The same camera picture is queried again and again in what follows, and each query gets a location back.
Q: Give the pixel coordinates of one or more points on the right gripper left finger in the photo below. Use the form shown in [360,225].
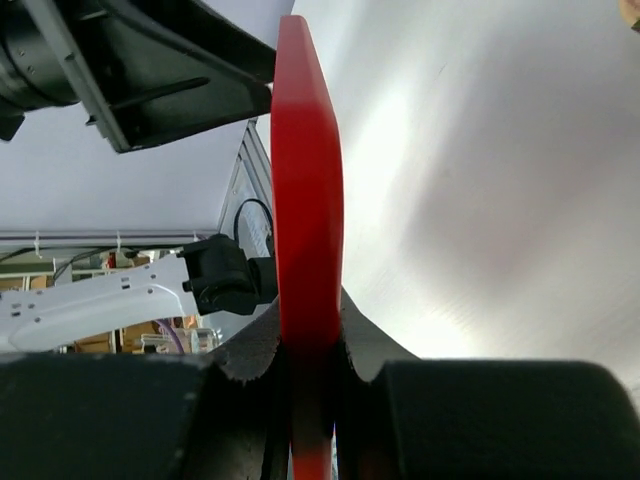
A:
[219,415]

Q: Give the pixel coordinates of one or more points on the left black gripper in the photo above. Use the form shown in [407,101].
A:
[147,73]

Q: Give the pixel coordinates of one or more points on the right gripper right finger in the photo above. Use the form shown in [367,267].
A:
[402,417]

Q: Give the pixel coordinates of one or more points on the red tin lid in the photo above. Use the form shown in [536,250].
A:
[307,184]

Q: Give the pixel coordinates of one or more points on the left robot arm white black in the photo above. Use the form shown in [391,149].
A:
[205,277]

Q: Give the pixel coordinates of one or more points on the floral tray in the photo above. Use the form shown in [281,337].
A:
[630,11]

